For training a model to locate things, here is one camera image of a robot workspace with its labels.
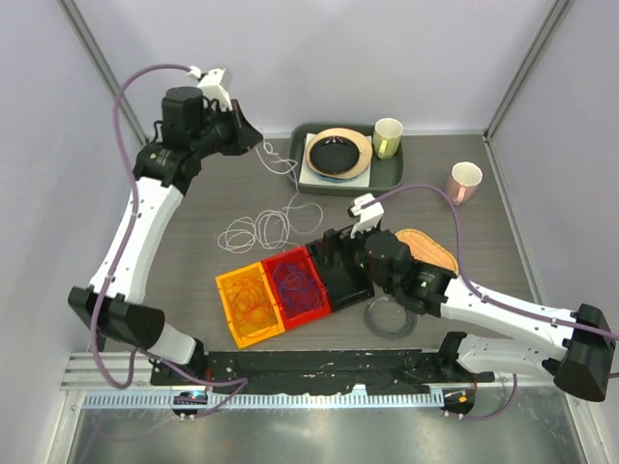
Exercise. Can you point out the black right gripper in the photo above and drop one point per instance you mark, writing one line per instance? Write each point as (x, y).
(334, 242)

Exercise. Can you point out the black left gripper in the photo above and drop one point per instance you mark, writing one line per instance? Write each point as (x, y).
(245, 136)

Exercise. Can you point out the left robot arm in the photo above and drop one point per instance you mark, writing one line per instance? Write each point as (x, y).
(196, 122)

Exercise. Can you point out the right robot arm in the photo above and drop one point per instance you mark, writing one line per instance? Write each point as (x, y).
(575, 348)

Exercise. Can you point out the black plastic bin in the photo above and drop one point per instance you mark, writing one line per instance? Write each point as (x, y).
(345, 284)

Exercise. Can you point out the red plastic bin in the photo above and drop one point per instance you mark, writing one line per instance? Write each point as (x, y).
(298, 291)

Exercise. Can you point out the blue plate under plate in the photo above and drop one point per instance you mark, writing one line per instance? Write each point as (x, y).
(333, 178)

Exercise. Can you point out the white paper sheet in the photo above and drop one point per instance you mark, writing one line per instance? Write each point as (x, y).
(361, 174)

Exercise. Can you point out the woven orange basket tray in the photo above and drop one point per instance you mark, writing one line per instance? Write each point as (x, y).
(424, 248)

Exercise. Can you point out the dark green tray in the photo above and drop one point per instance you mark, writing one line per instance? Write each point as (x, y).
(381, 176)

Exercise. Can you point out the tan rimmed black plate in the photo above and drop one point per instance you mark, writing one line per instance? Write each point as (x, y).
(333, 153)

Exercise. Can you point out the yellow plastic bin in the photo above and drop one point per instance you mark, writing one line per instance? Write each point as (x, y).
(251, 311)

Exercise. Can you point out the green mug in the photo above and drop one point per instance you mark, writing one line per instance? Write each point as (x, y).
(386, 137)

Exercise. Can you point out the pink mug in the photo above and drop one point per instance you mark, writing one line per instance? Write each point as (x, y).
(464, 178)

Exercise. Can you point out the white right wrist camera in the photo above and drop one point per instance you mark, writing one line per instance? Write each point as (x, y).
(368, 212)

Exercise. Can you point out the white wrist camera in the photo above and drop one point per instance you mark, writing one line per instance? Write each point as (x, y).
(213, 82)
(368, 212)

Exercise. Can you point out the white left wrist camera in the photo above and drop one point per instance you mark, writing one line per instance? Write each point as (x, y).
(213, 82)

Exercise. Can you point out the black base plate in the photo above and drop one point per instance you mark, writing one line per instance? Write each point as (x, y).
(318, 372)

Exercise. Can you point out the aluminium frame post left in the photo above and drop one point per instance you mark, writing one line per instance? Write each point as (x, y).
(85, 36)

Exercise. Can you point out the aluminium frame post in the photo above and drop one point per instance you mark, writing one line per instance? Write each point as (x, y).
(551, 23)
(85, 36)

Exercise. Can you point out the aluminium front rail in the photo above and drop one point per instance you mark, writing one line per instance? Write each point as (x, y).
(155, 386)

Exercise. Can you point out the aluminium frame post right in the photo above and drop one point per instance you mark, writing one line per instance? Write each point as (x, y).
(551, 23)

